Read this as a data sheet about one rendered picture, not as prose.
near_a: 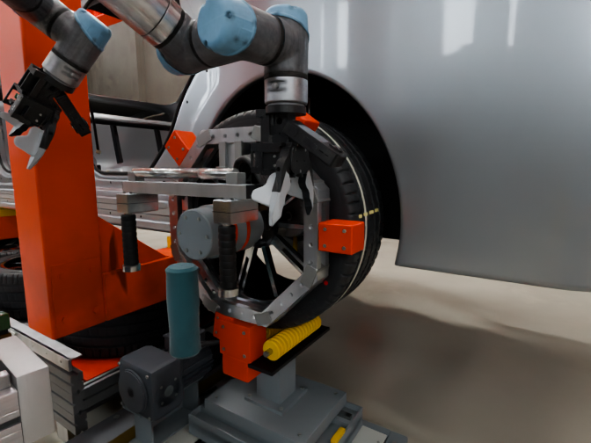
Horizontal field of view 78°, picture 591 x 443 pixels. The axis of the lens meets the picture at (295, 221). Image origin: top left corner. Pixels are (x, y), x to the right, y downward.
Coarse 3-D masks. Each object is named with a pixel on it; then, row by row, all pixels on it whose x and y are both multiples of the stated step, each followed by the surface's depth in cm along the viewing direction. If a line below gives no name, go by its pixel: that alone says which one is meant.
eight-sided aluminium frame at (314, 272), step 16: (224, 128) 99; (240, 128) 96; (256, 128) 93; (208, 144) 104; (192, 160) 107; (208, 160) 111; (320, 192) 87; (176, 208) 114; (192, 208) 118; (304, 208) 88; (320, 208) 87; (176, 224) 115; (304, 224) 89; (176, 240) 115; (304, 240) 89; (176, 256) 116; (304, 256) 90; (320, 256) 89; (208, 272) 117; (304, 272) 90; (320, 272) 90; (208, 288) 112; (288, 288) 94; (304, 288) 91; (208, 304) 110; (224, 304) 107; (240, 304) 106; (256, 304) 106; (272, 304) 97; (288, 304) 94; (256, 320) 101; (272, 320) 98
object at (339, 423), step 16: (192, 416) 125; (208, 416) 128; (336, 416) 125; (352, 416) 125; (192, 432) 127; (208, 432) 122; (224, 432) 117; (240, 432) 120; (336, 432) 116; (352, 432) 123
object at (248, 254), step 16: (288, 224) 104; (272, 240) 108; (240, 256) 133; (256, 256) 138; (288, 256) 106; (240, 272) 116; (256, 272) 130; (272, 272) 110; (240, 288) 118; (256, 288) 120; (272, 288) 110
